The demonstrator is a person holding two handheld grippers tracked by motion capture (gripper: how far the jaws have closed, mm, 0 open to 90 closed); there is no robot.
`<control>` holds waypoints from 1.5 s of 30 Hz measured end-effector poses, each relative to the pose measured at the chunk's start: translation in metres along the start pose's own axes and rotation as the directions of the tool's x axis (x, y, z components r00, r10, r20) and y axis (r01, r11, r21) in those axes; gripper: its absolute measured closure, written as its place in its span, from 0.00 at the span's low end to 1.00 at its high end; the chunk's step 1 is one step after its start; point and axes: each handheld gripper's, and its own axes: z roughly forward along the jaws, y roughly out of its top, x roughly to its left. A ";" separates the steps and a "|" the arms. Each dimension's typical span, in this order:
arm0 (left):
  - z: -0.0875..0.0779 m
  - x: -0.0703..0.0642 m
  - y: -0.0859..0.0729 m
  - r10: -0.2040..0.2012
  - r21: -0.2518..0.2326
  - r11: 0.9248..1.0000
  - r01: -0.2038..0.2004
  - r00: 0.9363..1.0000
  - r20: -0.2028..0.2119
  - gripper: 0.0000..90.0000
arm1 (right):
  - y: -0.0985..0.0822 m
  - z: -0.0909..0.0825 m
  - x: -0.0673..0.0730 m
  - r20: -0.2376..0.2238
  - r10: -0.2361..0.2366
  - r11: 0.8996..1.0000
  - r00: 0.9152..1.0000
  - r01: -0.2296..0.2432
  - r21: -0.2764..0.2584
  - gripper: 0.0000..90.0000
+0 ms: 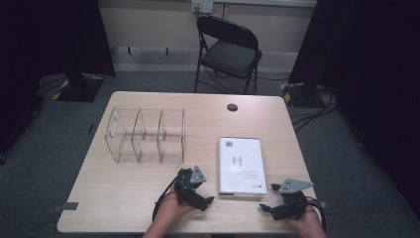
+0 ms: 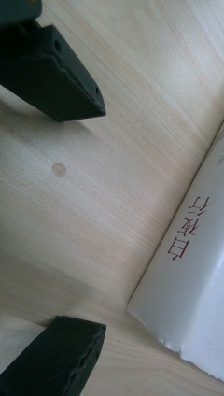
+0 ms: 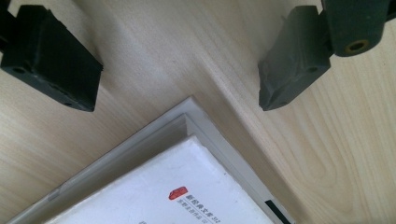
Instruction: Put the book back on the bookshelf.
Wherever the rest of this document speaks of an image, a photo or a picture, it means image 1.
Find black folding chair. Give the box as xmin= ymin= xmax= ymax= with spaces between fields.
xmin=193 ymin=15 xmax=263 ymax=95

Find black floor cables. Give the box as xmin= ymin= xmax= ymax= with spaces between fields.
xmin=291 ymin=84 xmax=341 ymax=133

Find grey tape strip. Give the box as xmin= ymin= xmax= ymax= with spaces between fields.
xmin=52 ymin=201 xmax=79 ymax=213

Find dark curtain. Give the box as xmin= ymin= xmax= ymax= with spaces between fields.
xmin=288 ymin=0 xmax=420 ymax=219
xmin=0 ymin=0 xmax=116 ymax=157

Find white book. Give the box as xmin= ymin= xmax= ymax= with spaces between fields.
xmin=217 ymin=136 xmax=267 ymax=198

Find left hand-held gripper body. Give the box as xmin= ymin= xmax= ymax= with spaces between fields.
xmin=173 ymin=165 xmax=209 ymax=207

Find person's left hand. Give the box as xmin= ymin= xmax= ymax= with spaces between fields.
xmin=153 ymin=192 xmax=196 ymax=232

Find stand base with striped tape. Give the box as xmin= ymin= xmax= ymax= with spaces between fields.
xmin=52 ymin=72 xmax=107 ymax=103
xmin=280 ymin=80 xmax=319 ymax=109

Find white wall outlet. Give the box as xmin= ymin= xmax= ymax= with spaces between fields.
xmin=191 ymin=0 xmax=215 ymax=14

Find clear acrylic divided organizer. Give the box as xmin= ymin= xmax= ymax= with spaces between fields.
xmin=104 ymin=106 xmax=186 ymax=166

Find person's right hand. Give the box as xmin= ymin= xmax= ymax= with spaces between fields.
xmin=286 ymin=204 xmax=327 ymax=233

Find right hand-held gripper cable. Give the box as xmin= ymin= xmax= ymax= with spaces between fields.
xmin=305 ymin=196 xmax=328 ymax=232

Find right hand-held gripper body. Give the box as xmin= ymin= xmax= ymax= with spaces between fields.
xmin=270 ymin=178 xmax=315 ymax=222

